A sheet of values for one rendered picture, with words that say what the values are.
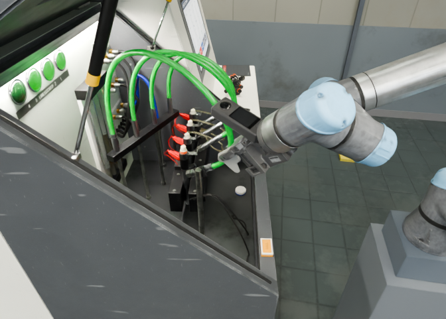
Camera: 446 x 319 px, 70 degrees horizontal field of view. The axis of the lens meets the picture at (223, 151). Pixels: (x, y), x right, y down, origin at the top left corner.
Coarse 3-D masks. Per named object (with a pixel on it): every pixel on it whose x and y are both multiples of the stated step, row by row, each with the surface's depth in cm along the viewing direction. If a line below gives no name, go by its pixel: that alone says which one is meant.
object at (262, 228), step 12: (252, 180) 117; (264, 180) 106; (252, 192) 115; (264, 192) 101; (252, 204) 113; (264, 204) 97; (264, 216) 93; (264, 228) 89; (264, 264) 80; (276, 276) 77
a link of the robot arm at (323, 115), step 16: (304, 96) 47; (320, 96) 45; (336, 96) 45; (288, 112) 50; (304, 112) 46; (320, 112) 44; (336, 112) 44; (352, 112) 46; (288, 128) 50; (304, 128) 48; (320, 128) 46; (336, 128) 45; (288, 144) 53; (304, 144) 52; (320, 144) 50; (336, 144) 49
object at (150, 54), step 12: (120, 60) 74; (168, 60) 68; (108, 72) 77; (180, 72) 68; (108, 84) 80; (108, 96) 83; (108, 108) 85; (108, 120) 87; (228, 132) 70; (228, 144) 72
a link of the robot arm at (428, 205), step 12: (444, 168) 84; (432, 180) 85; (444, 180) 80; (432, 192) 84; (444, 192) 80; (420, 204) 90; (432, 204) 84; (444, 204) 80; (432, 216) 85; (444, 216) 81
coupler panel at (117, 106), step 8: (112, 56) 102; (104, 64) 102; (112, 80) 109; (120, 80) 111; (112, 88) 104; (112, 96) 110; (120, 96) 117; (112, 104) 110; (120, 104) 117; (112, 112) 110; (120, 112) 114; (120, 120) 118
